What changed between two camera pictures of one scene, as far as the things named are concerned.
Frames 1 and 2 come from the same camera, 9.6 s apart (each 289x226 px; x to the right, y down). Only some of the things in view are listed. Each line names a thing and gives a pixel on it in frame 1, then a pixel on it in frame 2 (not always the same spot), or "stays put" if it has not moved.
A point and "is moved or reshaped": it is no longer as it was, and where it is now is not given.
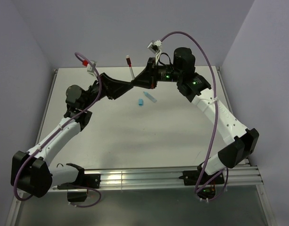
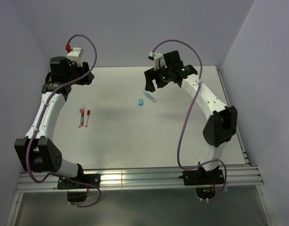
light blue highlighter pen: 152,98 stays put
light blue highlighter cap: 140,102 stays put
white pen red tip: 131,71 is moved or reshaped
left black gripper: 112,88 -> 83,69
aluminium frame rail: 171,177 stays put
